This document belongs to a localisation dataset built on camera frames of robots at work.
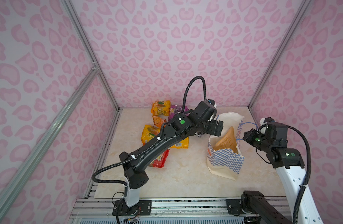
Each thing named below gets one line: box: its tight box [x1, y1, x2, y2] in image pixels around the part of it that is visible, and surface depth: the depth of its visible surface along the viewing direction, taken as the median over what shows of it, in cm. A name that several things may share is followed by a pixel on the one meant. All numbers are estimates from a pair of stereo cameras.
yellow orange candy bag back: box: [150, 100, 172, 117], surface depth 116 cm
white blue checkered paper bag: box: [206, 112, 245, 181], surface depth 78 cm
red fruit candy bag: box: [148, 149, 171, 168], surface depth 88 cm
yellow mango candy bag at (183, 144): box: [169, 136, 190, 149], surface depth 95 cm
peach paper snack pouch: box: [212, 126, 239, 154], surface depth 89 cm
